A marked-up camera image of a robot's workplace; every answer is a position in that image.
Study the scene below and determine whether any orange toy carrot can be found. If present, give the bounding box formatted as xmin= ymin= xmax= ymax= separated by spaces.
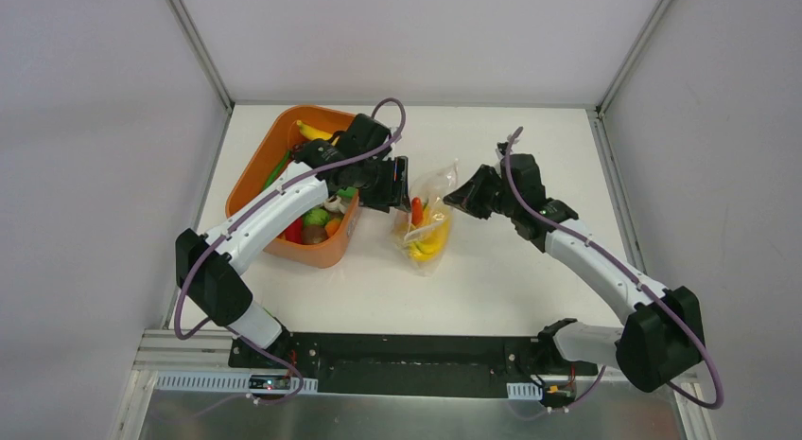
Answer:
xmin=410 ymin=197 xmax=425 ymax=227

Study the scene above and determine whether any yellow banana bunch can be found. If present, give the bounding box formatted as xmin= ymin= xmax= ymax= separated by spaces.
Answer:
xmin=407 ymin=206 xmax=452 ymax=263

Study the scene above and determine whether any clear zip top bag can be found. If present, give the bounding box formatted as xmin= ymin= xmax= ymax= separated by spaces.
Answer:
xmin=390 ymin=160 xmax=459 ymax=275

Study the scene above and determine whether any red toy pepper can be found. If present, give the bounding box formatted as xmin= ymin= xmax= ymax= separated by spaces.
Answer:
xmin=283 ymin=218 xmax=304 ymax=244

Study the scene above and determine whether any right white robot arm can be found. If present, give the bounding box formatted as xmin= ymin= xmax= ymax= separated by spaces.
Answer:
xmin=445 ymin=154 xmax=704 ymax=392

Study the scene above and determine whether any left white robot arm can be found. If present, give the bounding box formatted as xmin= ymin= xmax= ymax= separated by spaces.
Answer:
xmin=173 ymin=114 xmax=410 ymax=369

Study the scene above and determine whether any white toy mushroom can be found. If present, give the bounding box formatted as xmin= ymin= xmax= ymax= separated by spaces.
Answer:
xmin=323 ymin=195 xmax=349 ymax=215

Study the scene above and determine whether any green toy chili pepper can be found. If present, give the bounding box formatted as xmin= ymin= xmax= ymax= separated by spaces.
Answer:
xmin=262 ymin=150 xmax=292 ymax=191

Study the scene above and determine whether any orange plastic bin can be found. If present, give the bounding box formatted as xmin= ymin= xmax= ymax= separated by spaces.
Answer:
xmin=225 ymin=105 xmax=361 ymax=269

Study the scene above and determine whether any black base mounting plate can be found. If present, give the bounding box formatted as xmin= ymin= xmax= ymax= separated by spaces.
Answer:
xmin=228 ymin=332 xmax=598 ymax=398

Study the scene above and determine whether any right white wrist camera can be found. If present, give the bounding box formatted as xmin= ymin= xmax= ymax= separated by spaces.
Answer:
xmin=497 ymin=141 xmax=513 ymax=165

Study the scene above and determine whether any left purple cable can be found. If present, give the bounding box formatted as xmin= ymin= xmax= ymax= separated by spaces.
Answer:
xmin=173 ymin=97 xmax=408 ymax=342

